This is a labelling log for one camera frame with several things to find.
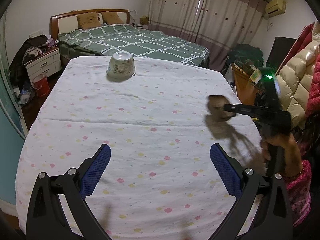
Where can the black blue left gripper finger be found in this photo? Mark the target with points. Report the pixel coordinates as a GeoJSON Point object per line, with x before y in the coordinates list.
{"type": "Point", "coordinates": [46, 218]}
{"type": "Point", "coordinates": [262, 208]}

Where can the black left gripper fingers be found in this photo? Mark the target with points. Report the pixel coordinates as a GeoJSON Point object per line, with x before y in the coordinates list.
{"type": "Point", "coordinates": [240, 109]}

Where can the brown plastic tray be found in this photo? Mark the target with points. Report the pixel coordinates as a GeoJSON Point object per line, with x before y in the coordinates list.
{"type": "Point", "coordinates": [215, 105]}

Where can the person's right hand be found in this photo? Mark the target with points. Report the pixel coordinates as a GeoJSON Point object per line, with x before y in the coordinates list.
{"type": "Point", "coordinates": [292, 157]}

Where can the wooden desk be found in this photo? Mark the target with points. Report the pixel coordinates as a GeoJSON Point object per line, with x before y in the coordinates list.
{"type": "Point", "coordinates": [246, 89]}

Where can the red quilted jacket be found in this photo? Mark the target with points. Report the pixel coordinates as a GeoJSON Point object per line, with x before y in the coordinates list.
{"type": "Point", "coordinates": [314, 95]}

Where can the cream puffer jacket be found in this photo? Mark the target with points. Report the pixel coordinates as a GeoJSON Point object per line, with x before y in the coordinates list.
{"type": "Point", "coordinates": [295, 74]}

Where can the dark clothes pile by curtain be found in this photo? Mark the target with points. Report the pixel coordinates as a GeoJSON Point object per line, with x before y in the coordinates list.
{"type": "Point", "coordinates": [245, 52]}

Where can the black tv monitor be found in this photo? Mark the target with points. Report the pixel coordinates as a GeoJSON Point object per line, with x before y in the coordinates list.
{"type": "Point", "coordinates": [279, 51]}

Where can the striped beige curtain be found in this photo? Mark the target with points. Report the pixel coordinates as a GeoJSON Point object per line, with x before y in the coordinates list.
{"type": "Point", "coordinates": [218, 25]}

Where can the air conditioner unit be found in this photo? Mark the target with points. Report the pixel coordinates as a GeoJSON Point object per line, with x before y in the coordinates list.
{"type": "Point", "coordinates": [274, 8]}

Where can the white dotted tablecloth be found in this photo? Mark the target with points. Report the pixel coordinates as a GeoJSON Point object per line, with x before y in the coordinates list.
{"type": "Point", "coordinates": [160, 182]}

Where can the bed with green plaid quilt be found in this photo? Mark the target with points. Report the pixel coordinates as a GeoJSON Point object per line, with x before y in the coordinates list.
{"type": "Point", "coordinates": [106, 40]}

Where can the red bucket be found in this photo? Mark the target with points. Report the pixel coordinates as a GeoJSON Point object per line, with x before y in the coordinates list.
{"type": "Point", "coordinates": [40, 84]}

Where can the white upside-down bowl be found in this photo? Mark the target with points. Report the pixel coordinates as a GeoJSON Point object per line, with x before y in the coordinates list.
{"type": "Point", "coordinates": [121, 66]}

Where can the white nightstand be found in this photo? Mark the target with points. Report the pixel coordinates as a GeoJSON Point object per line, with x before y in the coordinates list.
{"type": "Point", "coordinates": [47, 64]}

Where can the brown right pillow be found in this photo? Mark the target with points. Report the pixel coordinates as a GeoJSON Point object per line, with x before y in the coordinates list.
{"type": "Point", "coordinates": [111, 18]}

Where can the brown pillow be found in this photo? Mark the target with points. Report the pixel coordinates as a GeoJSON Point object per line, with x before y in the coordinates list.
{"type": "Point", "coordinates": [88, 20]}
{"type": "Point", "coordinates": [111, 18]}

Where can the dark clothes pile on nightstand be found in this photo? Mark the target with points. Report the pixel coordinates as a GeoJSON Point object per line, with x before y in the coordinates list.
{"type": "Point", "coordinates": [20, 77]}

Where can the brown left pillow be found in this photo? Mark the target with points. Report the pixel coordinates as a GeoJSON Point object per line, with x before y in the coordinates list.
{"type": "Point", "coordinates": [88, 20]}

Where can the wooden headboard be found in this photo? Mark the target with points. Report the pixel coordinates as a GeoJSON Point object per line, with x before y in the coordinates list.
{"type": "Point", "coordinates": [66, 22]}

